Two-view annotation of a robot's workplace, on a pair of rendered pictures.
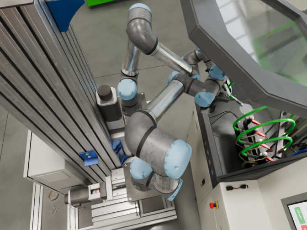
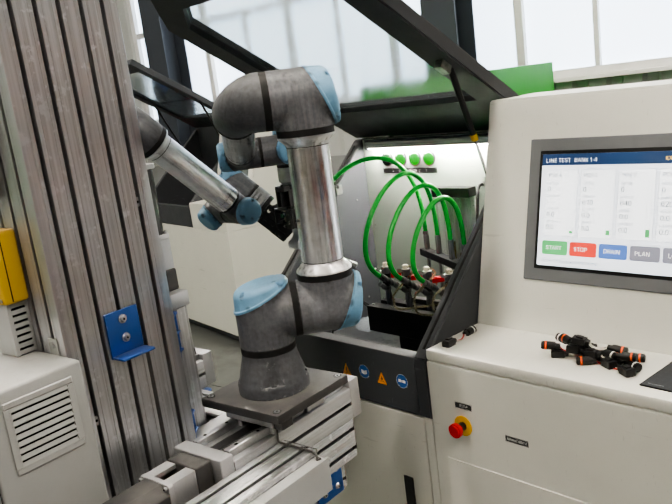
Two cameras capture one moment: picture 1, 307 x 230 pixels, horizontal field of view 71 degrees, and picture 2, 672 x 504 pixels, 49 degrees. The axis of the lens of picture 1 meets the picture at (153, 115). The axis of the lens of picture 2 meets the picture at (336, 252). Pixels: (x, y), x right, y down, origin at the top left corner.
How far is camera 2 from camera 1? 1.45 m
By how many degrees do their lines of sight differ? 56
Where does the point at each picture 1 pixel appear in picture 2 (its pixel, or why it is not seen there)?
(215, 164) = (393, 350)
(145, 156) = (278, 84)
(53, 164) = (38, 368)
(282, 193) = (516, 268)
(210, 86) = not seen: hidden behind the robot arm
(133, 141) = (248, 79)
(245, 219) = (516, 350)
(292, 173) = (495, 224)
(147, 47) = (153, 130)
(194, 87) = (268, 139)
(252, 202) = (503, 336)
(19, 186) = not seen: outside the picture
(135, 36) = not seen: hidden behind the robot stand
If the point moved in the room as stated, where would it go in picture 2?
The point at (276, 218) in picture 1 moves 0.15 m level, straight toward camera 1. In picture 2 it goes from (550, 311) to (522, 330)
